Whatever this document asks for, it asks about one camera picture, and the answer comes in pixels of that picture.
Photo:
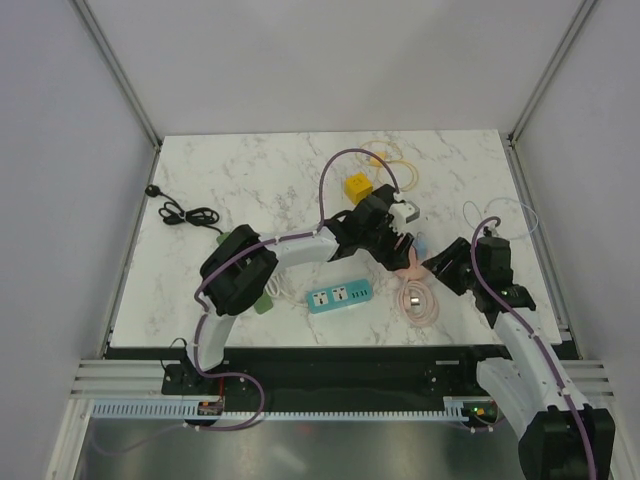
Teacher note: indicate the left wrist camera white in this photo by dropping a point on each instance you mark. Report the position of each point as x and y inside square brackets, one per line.
[403, 213]

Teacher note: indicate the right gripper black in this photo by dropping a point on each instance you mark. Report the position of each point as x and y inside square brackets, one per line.
[459, 250]

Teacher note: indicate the teal power strip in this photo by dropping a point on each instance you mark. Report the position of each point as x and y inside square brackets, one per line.
[339, 296]

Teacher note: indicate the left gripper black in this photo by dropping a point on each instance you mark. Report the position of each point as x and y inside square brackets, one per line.
[391, 258]

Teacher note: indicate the blue plug adapter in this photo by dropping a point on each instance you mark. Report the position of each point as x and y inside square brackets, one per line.
[420, 245]

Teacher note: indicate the white slotted cable duct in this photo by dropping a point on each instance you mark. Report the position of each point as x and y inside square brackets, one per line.
[453, 410]

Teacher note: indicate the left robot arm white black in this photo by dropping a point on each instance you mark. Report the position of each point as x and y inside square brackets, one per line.
[333, 239]

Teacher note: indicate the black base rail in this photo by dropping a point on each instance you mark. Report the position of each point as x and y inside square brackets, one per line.
[327, 378]

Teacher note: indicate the green power strip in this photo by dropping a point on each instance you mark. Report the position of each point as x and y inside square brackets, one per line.
[242, 282]

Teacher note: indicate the small orange charger plug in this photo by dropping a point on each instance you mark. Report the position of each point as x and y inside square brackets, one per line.
[377, 156]

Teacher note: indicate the yellow cube socket adapter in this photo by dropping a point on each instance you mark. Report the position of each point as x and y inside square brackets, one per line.
[357, 187]

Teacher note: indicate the pink round socket base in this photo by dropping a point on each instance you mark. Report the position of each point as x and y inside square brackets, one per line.
[415, 271]

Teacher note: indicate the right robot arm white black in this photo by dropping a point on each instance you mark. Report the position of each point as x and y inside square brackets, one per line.
[560, 434]

